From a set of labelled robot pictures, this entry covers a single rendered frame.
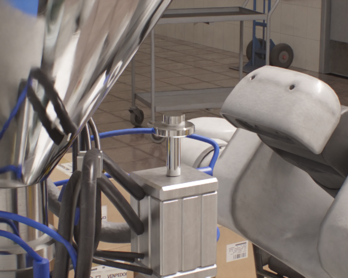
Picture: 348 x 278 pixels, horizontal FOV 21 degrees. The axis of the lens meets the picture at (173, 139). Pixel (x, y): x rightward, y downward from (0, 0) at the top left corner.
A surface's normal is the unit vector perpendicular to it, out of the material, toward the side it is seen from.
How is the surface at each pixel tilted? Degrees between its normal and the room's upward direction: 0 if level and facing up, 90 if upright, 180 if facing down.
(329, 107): 75
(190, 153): 41
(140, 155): 0
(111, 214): 90
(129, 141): 0
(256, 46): 90
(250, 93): 50
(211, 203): 90
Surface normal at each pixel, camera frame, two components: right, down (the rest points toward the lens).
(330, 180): -0.36, 0.86
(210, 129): 0.00, -0.81
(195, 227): 0.51, 0.21
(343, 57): -0.86, 0.13
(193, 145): -0.35, -0.84
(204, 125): -0.09, -0.90
